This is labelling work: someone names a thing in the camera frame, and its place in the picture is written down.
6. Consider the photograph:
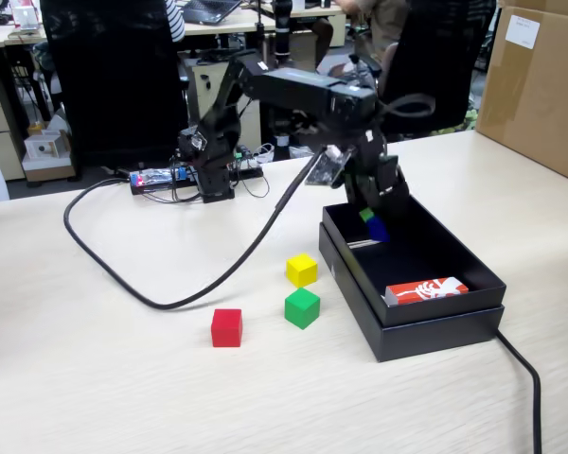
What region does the seated person in shorts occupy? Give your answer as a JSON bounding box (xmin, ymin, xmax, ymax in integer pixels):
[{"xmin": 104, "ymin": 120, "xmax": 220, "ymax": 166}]
[{"xmin": 311, "ymin": 0, "xmax": 411, "ymax": 77}]

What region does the red wooden cube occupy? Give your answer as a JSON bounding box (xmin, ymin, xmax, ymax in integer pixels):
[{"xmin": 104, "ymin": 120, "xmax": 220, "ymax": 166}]
[{"xmin": 210, "ymin": 308, "xmax": 243, "ymax": 348}]

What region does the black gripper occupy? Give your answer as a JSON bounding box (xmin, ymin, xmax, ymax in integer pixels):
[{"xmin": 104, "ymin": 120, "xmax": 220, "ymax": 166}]
[{"xmin": 342, "ymin": 135, "xmax": 413, "ymax": 229}]

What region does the white shipping label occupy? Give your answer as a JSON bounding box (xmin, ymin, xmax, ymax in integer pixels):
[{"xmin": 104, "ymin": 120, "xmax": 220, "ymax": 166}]
[{"xmin": 505, "ymin": 13, "xmax": 541, "ymax": 49}]

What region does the black mesh office chair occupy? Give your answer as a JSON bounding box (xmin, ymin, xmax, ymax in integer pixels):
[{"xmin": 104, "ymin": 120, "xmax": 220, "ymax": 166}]
[{"xmin": 38, "ymin": 0, "xmax": 193, "ymax": 183}]

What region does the orange and white matchbox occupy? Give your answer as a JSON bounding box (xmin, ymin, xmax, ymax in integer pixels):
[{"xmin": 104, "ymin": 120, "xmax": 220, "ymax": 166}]
[{"xmin": 384, "ymin": 276, "xmax": 470, "ymax": 308}]

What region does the black office chair with armrest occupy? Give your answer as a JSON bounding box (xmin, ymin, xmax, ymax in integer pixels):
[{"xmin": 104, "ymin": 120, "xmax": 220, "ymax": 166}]
[{"xmin": 347, "ymin": 0, "xmax": 499, "ymax": 143}]

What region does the black cardboard box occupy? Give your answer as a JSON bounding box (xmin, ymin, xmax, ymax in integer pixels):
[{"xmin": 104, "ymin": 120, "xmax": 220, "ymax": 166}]
[{"xmin": 318, "ymin": 192, "xmax": 508, "ymax": 364}]

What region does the thick black camera cable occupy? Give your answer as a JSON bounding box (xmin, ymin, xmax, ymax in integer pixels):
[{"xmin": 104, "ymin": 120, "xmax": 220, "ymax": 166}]
[{"xmin": 63, "ymin": 147, "xmax": 328, "ymax": 312}]

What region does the small white carton box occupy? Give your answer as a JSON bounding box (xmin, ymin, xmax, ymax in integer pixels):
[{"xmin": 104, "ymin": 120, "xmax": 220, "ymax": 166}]
[{"xmin": 21, "ymin": 130, "xmax": 76, "ymax": 183}]

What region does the green wooden cube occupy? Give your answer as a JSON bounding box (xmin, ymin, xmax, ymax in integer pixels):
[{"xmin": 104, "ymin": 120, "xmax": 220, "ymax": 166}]
[{"xmin": 284, "ymin": 287, "xmax": 322, "ymax": 331}]

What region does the controller board with red LED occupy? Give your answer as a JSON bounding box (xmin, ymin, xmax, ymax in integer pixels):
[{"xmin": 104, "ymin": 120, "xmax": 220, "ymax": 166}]
[{"xmin": 129, "ymin": 166, "xmax": 193, "ymax": 196}]

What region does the person in striped shirt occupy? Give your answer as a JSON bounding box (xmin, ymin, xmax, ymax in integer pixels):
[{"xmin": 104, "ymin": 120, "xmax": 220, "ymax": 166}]
[{"xmin": 163, "ymin": 0, "xmax": 186, "ymax": 42}]

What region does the blue wooden cube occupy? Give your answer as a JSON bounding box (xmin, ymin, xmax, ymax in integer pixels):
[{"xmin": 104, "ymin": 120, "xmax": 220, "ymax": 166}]
[{"xmin": 364, "ymin": 216, "xmax": 392, "ymax": 245}]

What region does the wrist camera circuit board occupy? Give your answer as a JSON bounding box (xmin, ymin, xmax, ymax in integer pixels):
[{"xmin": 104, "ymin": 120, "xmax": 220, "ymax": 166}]
[{"xmin": 305, "ymin": 145, "xmax": 352, "ymax": 186}]

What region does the large brown cardboard box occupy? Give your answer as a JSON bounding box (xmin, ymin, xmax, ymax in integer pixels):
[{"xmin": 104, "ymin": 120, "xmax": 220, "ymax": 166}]
[{"xmin": 474, "ymin": 0, "xmax": 568, "ymax": 189}]

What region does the yellow wooden cube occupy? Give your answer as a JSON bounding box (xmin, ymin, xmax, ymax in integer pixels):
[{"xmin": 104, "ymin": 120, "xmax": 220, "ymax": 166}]
[{"xmin": 286, "ymin": 253, "xmax": 319, "ymax": 288}]

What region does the black segmented pole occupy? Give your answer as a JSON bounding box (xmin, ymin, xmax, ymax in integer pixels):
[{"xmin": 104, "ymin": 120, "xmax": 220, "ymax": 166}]
[{"xmin": 270, "ymin": 0, "xmax": 297, "ymax": 67}]

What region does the thick black table cable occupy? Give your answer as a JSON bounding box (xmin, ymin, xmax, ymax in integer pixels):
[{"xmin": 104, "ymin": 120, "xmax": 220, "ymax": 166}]
[{"xmin": 495, "ymin": 329, "xmax": 544, "ymax": 454}]

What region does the black laptop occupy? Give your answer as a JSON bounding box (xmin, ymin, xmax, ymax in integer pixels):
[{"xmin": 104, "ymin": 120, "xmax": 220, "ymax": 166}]
[{"xmin": 182, "ymin": 0, "xmax": 243, "ymax": 26}]

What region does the green patterned bag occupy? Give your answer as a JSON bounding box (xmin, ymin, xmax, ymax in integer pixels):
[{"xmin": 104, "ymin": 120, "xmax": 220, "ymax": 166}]
[{"xmin": 428, "ymin": 106, "xmax": 479, "ymax": 138}]

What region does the beige office desk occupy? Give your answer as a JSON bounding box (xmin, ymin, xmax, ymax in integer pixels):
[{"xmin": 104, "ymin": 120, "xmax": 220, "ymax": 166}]
[
  {"xmin": 0, "ymin": 23, "xmax": 48, "ymax": 51},
  {"xmin": 182, "ymin": 2, "xmax": 347, "ymax": 72}
]

